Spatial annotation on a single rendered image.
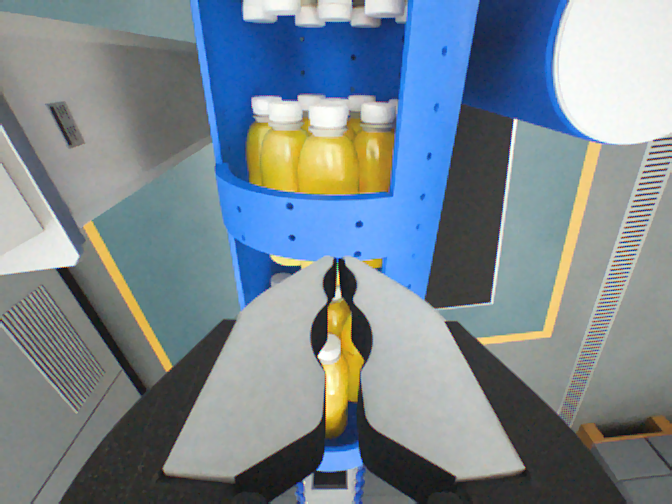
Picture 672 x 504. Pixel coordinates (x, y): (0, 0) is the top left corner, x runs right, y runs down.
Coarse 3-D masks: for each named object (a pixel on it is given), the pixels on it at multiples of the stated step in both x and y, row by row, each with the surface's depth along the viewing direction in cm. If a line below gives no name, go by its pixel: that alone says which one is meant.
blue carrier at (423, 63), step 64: (192, 0) 31; (448, 0) 24; (256, 64) 43; (320, 64) 48; (384, 64) 46; (448, 64) 27; (448, 128) 31; (256, 192) 31; (384, 192) 31; (256, 256) 54; (320, 256) 32; (384, 256) 33
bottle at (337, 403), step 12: (324, 360) 48; (336, 360) 48; (336, 372) 49; (348, 372) 51; (336, 384) 49; (348, 384) 52; (336, 396) 50; (348, 396) 54; (336, 408) 52; (336, 420) 53; (336, 432) 55
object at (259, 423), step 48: (288, 288) 10; (240, 336) 8; (288, 336) 8; (240, 384) 7; (288, 384) 7; (192, 432) 6; (240, 432) 6; (288, 432) 6; (240, 480) 5; (288, 480) 6
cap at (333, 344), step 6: (330, 336) 50; (336, 336) 50; (330, 342) 49; (336, 342) 49; (324, 348) 48; (330, 348) 48; (336, 348) 48; (324, 354) 47; (330, 354) 47; (336, 354) 48
